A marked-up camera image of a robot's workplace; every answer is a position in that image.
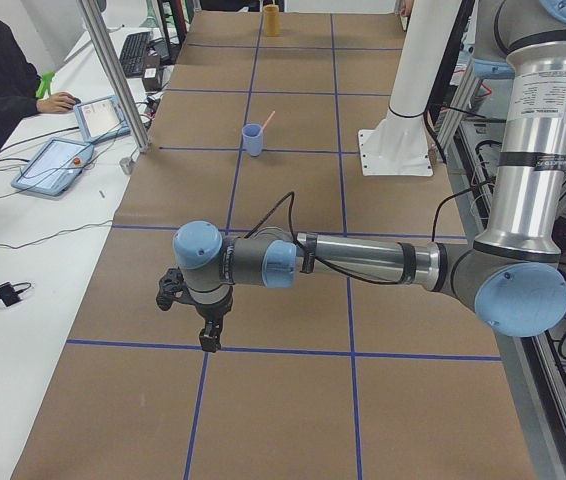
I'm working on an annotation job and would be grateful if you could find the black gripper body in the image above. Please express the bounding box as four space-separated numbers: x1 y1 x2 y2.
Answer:
156 268 233 328

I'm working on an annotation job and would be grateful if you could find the blue plastic cup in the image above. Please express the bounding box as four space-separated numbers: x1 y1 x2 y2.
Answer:
242 123 264 157

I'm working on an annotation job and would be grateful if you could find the pink chopstick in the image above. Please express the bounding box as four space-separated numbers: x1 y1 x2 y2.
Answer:
261 110 276 131

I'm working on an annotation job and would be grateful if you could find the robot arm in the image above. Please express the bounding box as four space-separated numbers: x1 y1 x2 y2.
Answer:
156 1 566 352

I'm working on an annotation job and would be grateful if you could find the tan bamboo cup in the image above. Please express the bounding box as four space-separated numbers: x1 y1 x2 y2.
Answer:
262 4 280 37

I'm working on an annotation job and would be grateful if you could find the black adapter in bag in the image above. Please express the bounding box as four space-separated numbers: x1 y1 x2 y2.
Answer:
0 282 32 307

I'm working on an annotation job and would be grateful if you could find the blue teach pendant near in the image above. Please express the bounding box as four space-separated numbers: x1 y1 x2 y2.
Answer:
11 138 94 197

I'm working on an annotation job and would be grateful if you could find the blue teach pendant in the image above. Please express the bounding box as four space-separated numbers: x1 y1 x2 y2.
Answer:
11 138 94 197
73 95 130 143

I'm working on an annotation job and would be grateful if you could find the blue teach pendant far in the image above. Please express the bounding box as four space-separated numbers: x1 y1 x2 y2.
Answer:
73 95 130 143

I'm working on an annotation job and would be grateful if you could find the black keyboard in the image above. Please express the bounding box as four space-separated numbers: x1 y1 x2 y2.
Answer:
119 31 152 78

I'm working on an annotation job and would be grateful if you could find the black desk cable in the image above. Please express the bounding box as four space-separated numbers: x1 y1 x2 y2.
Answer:
0 158 114 250

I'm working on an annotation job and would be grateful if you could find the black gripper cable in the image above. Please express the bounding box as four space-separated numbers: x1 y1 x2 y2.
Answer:
242 190 414 286

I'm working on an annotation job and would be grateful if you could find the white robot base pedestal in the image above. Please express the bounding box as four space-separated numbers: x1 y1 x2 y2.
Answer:
358 0 461 177

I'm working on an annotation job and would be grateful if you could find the aluminium frame post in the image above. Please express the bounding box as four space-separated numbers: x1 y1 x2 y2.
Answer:
77 0 150 153

